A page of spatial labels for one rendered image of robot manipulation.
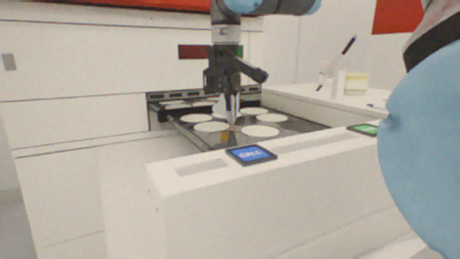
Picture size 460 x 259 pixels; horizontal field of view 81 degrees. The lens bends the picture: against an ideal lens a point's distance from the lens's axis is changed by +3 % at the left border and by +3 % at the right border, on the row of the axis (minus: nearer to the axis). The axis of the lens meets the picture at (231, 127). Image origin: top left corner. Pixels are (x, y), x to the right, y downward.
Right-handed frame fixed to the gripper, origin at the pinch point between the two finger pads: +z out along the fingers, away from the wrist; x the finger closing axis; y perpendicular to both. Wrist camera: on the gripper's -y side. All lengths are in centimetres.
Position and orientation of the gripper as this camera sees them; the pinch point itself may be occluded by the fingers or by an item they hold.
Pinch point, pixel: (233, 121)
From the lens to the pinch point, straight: 71.7
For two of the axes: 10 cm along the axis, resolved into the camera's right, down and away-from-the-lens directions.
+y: -9.3, -1.0, 3.4
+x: -3.6, 2.6, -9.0
